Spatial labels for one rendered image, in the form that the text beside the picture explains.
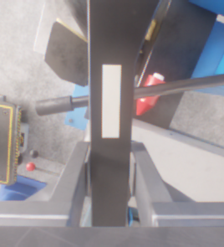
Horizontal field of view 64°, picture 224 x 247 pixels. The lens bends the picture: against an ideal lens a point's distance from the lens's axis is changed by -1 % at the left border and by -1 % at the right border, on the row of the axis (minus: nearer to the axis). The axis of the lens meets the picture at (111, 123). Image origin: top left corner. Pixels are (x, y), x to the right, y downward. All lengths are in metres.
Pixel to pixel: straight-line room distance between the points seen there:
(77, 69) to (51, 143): 1.27
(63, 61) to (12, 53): 1.22
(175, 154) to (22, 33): 1.60
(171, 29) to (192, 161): 0.38
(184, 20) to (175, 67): 0.13
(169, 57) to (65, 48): 0.34
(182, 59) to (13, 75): 1.51
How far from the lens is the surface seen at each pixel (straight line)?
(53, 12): 1.62
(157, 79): 0.53
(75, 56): 0.66
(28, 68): 1.79
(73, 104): 0.30
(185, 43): 0.62
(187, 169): 0.57
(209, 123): 1.96
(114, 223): 0.17
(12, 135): 1.58
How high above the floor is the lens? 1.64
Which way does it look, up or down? 75 degrees down
